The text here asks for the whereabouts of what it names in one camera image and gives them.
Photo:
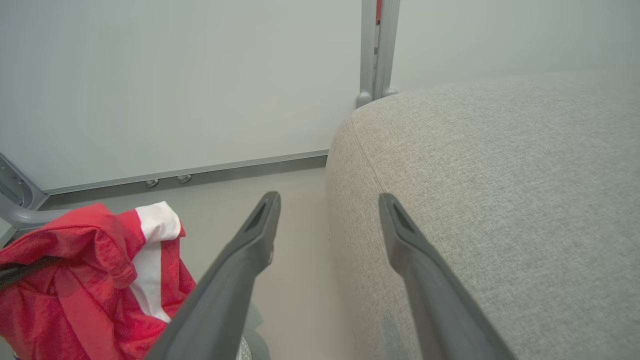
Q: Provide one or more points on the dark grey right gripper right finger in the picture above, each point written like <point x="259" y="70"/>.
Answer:
<point x="435" y="300"/>

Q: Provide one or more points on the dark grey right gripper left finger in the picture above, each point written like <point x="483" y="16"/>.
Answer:
<point x="225" y="300"/>

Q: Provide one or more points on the grey laundry basket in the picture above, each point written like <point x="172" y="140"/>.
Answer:
<point x="255" y="340"/>

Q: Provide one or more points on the grey fabric sofa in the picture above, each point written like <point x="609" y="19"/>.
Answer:
<point x="500" y="210"/>

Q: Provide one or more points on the red and white garment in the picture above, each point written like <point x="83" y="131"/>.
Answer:
<point x="85" y="290"/>

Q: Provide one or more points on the grey metal partition base rail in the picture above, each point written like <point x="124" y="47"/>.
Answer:
<point x="190" y="174"/>

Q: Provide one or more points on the grey curved metal frame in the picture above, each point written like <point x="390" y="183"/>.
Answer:
<point x="20" y="200"/>

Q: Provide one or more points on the grey metal partition post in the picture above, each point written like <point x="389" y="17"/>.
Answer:
<point x="378" y="50"/>

